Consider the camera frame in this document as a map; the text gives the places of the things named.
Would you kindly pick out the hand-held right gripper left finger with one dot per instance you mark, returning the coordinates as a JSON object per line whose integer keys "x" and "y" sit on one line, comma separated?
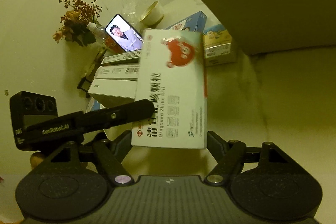
{"x": 122, "y": 146}

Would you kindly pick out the person's left hand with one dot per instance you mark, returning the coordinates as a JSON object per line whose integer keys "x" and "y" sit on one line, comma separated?
{"x": 37, "y": 160}

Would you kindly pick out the dark long medicine box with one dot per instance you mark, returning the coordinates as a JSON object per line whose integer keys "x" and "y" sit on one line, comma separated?
{"x": 120, "y": 58}

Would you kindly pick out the marble desktop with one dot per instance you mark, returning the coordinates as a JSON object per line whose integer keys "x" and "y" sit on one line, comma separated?
{"x": 262, "y": 108}

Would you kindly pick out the yellow blue eye drop box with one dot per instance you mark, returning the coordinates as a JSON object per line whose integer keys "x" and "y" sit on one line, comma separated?
{"x": 218, "y": 48}

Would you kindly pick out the clear plastic bottle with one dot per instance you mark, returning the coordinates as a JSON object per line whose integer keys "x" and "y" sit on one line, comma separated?
{"x": 98, "y": 33}

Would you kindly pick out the cardboard box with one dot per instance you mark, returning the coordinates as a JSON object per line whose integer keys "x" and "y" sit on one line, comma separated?
{"x": 275, "y": 16}

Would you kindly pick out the smartphone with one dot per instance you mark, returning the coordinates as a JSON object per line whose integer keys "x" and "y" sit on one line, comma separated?
{"x": 123, "y": 35}

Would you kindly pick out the large orange medicine box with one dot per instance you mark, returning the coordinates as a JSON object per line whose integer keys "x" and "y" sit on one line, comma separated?
{"x": 113, "y": 92}

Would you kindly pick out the dried flower bouquet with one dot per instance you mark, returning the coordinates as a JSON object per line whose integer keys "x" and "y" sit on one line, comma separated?
{"x": 76, "y": 22}

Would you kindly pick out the clear plastic wrapper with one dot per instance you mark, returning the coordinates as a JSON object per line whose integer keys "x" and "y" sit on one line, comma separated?
{"x": 131, "y": 14}

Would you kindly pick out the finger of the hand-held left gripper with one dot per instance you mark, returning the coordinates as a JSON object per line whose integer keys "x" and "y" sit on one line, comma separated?
{"x": 126, "y": 112}

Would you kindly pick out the white bowl gold rim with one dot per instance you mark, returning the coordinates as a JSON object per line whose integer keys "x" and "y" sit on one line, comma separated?
{"x": 155, "y": 15}

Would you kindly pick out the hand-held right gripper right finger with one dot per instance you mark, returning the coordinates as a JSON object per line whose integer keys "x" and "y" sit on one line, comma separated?
{"x": 214, "y": 144}

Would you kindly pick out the black phone stand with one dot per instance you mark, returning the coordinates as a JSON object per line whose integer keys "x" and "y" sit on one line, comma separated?
{"x": 84, "y": 84}

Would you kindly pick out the blue medicine box cartoon faces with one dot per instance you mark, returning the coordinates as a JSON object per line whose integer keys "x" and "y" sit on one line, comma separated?
{"x": 191, "y": 20}

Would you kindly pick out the white medicine box red figure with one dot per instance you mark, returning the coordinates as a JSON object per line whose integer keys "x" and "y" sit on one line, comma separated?
{"x": 170, "y": 95}

